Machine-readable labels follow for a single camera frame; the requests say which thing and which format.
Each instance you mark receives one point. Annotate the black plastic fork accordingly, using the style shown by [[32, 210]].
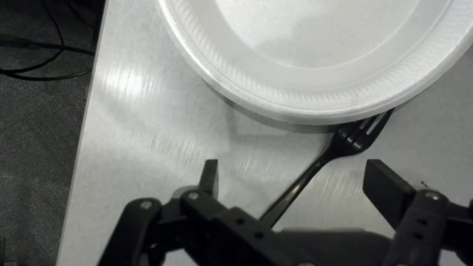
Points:
[[341, 142]]

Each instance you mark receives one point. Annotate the white foam plate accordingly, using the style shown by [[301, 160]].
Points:
[[316, 53]]

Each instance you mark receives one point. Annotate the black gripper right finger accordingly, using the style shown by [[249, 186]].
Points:
[[424, 226]]

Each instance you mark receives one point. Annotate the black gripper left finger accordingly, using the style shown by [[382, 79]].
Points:
[[197, 226]]

